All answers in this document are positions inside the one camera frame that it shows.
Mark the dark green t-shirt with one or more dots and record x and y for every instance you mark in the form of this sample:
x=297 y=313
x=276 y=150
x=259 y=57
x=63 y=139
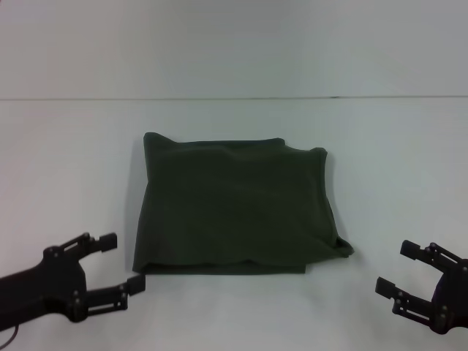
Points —
x=237 y=204

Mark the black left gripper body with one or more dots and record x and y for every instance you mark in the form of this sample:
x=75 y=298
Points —
x=40 y=289

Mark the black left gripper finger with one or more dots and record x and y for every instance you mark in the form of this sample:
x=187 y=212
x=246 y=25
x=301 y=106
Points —
x=95 y=243
x=109 y=296

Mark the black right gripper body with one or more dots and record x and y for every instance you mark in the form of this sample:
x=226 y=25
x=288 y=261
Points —
x=453 y=296

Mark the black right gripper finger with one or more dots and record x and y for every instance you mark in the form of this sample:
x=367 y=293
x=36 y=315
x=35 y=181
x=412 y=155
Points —
x=431 y=254
x=406 y=300

